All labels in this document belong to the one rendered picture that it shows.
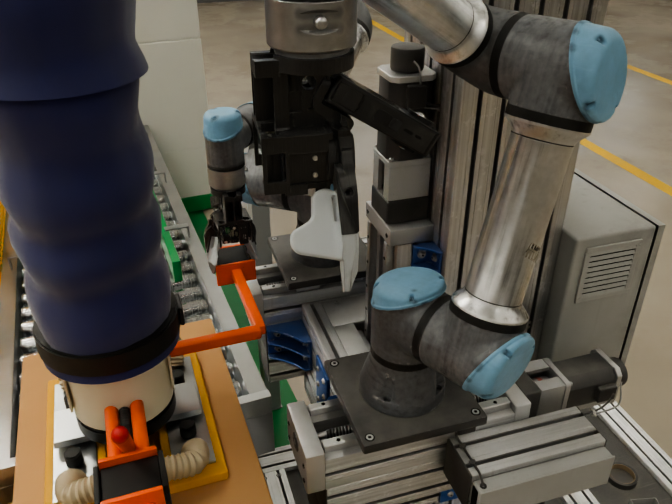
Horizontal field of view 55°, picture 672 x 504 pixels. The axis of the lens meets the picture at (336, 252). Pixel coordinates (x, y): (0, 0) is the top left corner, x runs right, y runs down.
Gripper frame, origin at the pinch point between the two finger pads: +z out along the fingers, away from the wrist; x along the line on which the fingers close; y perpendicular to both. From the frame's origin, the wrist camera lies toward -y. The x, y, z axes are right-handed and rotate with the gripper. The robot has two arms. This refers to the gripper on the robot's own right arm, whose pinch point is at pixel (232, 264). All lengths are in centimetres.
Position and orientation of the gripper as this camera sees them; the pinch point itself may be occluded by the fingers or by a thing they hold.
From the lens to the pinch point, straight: 146.5
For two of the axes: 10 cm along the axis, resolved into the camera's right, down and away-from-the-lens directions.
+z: -0.1, 8.7, 4.9
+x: 9.4, -1.7, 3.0
